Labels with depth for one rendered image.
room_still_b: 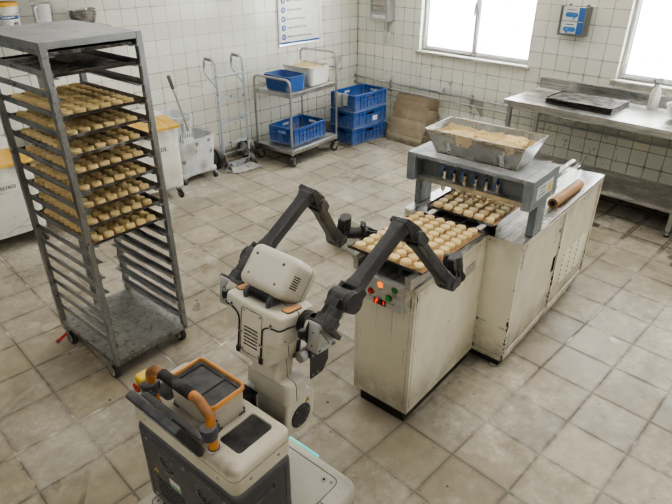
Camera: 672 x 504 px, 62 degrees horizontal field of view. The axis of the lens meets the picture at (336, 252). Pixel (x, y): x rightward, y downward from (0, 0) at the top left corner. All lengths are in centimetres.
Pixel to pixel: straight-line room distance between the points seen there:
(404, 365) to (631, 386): 141
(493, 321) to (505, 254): 43
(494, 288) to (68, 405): 238
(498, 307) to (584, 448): 80
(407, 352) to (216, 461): 120
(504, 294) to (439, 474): 99
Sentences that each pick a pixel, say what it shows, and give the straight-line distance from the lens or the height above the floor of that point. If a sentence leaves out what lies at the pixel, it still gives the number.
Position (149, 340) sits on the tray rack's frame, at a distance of 347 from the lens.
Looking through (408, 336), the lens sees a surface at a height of 57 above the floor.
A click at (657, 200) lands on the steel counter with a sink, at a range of 557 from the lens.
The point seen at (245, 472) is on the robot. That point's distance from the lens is 182.
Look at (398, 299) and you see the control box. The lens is 253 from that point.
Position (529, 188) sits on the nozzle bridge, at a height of 115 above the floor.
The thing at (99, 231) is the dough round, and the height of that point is 88.
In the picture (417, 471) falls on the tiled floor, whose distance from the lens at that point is 285.
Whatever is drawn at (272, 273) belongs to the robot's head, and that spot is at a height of 121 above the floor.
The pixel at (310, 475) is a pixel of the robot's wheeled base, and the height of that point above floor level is 28.
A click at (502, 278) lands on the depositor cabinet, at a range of 310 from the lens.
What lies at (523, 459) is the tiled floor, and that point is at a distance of 301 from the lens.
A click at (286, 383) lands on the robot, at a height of 78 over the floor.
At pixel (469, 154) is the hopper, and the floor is 121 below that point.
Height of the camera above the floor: 218
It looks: 29 degrees down
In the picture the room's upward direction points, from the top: straight up
